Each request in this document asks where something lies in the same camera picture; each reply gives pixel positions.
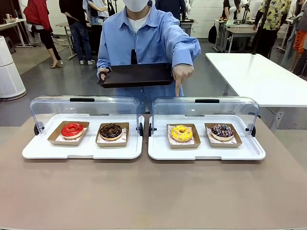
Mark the person's left hand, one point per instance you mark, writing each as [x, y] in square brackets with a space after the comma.
[183, 72]

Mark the person's right hand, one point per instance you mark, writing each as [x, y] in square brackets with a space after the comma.
[103, 76]

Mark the black serving tray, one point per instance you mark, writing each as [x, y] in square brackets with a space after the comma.
[136, 76]

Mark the yellow sprinkled donut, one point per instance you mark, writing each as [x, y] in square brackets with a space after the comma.
[176, 135]

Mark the white printed paper liner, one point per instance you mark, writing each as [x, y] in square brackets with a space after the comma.
[170, 141]
[236, 141]
[124, 137]
[59, 138]

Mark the brown cardboard donut box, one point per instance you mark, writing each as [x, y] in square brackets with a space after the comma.
[110, 144]
[64, 143]
[223, 145]
[184, 146]

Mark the person's left forearm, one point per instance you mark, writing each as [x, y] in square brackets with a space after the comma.
[185, 51]

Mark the person's right forearm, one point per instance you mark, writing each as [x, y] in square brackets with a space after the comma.
[103, 63]

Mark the person in blue shirt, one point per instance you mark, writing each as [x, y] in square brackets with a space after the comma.
[144, 40]

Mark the person in black shirt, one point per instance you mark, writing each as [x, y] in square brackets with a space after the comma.
[79, 31]

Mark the plain chocolate donut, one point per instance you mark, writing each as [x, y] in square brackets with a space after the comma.
[105, 134]

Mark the red glazed donut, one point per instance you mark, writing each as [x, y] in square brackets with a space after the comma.
[67, 130]

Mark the chocolate donut with colourful sprinkles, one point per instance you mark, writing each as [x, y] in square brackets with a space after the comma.
[219, 135]

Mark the person in yellow floral shirt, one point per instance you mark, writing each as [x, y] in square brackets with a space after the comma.
[273, 14]

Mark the clear plastic dome lid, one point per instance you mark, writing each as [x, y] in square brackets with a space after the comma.
[108, 105]
[227, 107]

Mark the black clip-on microphone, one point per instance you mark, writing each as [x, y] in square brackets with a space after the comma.
[133, 57]

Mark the black backpack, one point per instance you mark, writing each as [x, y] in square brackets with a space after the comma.
[212, 34]

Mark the white lab desk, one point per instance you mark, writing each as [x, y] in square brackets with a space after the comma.
[14, 24]
[237, 32]

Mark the large white table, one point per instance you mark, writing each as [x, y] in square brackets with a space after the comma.
[251, 76]

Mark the white face mask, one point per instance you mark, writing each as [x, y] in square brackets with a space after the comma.
[135, 5]

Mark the white display tray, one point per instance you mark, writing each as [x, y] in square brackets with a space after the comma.
[36, 148]
[158, 148]

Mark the figure in red top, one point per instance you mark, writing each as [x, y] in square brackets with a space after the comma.
[38, 12]

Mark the white cylindrical air purifier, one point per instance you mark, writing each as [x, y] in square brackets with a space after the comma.
[9, 76]

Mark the mannequin in denim clothes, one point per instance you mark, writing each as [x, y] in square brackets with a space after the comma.
[298, 40]

